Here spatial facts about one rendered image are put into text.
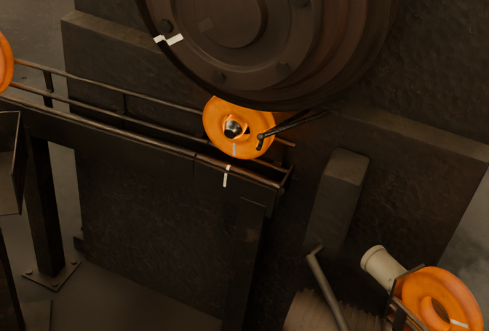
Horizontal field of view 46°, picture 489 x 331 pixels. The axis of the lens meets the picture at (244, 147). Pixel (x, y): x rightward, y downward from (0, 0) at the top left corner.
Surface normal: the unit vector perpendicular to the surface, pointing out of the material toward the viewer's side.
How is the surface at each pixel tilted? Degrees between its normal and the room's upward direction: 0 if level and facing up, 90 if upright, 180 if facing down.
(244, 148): 90
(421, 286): 90
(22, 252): 0
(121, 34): 0
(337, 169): 0
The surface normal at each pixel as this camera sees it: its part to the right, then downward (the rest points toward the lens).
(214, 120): -0.43, 0.55
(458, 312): -0.83, 0.29
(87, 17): 0.11, -0.76
